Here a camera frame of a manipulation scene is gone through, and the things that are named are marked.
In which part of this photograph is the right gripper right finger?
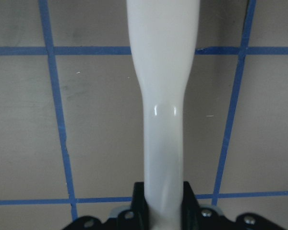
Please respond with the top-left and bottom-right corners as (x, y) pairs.
(181, 181), (198, 216)

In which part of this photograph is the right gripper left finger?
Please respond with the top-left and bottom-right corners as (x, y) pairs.
(132, 182), (149, 217)

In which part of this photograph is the beige hand brush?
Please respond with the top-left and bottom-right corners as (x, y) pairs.
(126, 0), (200, 230)

